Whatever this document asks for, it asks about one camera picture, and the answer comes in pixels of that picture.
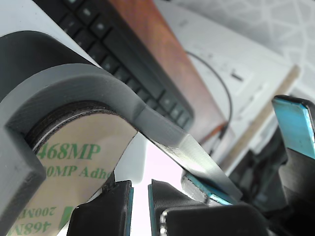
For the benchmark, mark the beige wooden strip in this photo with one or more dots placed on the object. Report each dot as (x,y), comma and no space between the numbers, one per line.
(270,103)

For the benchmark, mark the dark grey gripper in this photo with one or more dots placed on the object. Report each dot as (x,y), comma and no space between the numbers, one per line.
(295,191)

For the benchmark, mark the reddish brown wooden desk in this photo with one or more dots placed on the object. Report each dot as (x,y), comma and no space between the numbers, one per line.
(160,37)

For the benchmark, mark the white sheet with black marks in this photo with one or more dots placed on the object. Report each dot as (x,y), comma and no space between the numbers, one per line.
(221,49)

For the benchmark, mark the grey printed fixture stand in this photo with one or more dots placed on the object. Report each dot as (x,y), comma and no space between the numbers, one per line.
(73,81)

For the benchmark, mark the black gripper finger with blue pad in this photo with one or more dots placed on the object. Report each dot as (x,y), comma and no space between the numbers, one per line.
(197,190)

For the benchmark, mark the black computer keyboard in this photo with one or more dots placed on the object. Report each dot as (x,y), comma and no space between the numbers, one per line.
(110,44)

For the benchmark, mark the tan protective film green print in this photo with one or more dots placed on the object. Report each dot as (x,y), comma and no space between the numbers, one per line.
(81,137)

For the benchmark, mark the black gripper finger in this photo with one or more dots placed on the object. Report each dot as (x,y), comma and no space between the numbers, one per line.
(103,216)
(177,199)

